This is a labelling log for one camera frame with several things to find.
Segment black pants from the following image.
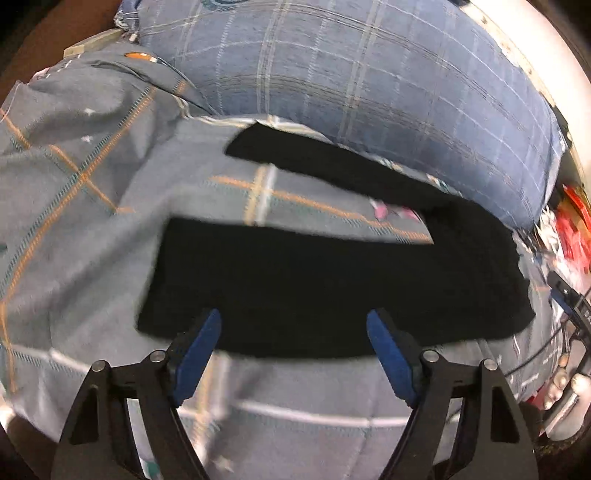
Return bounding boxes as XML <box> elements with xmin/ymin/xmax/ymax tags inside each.
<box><xmin>136</xmin><ymin>124</ymin><xmax>535</xmax><ymax>359</ymax></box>

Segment colourful clutter pile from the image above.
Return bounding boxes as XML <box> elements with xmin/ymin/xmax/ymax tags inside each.
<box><xmin>534</xmin><ymin>184</ymin><xmax>590</xmax><ymax>293</ymax></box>

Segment grey patterned bed sheet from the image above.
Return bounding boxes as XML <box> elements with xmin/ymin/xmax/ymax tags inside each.
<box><xmin>1</xmin><ymin>42</ymin><xmax>561</xmax><ymax>479</ymax></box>

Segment blue plaid pillow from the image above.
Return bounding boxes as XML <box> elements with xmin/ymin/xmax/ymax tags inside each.
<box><xmin>114</xmin><ymin>1</ymin><xmax>565</xmax><ymax>228</ymax></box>

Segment brown headboard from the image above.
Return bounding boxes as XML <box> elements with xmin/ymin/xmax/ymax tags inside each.
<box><xmin>1</xmin><ymin>1</ymin><xmax>119</xmax><ymax>98</ymax></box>

